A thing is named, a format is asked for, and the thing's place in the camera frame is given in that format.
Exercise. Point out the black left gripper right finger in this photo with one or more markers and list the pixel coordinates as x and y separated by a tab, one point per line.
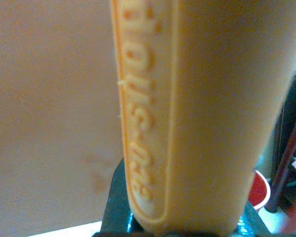
244	221

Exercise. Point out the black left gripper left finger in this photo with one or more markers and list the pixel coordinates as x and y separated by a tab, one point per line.
117	197

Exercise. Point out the red cup with white rim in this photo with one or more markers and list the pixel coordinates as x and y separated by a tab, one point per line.
259	187

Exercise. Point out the dark chair frame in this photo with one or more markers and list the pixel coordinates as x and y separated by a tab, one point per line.
289	118

